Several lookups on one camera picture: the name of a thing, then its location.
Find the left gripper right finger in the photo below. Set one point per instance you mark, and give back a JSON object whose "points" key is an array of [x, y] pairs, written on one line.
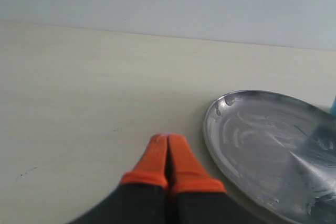
{"points": [[198, 197]]}

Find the blue pump soap bottle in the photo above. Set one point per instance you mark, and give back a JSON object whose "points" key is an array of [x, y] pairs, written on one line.
{"points": [[333, 108]]}

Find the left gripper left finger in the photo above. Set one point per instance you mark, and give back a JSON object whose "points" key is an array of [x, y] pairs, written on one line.
{"points": [[140, 195]]}

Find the round steel plate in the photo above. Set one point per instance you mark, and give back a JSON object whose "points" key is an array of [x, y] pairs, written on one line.
{"points": [[278, 150]]}

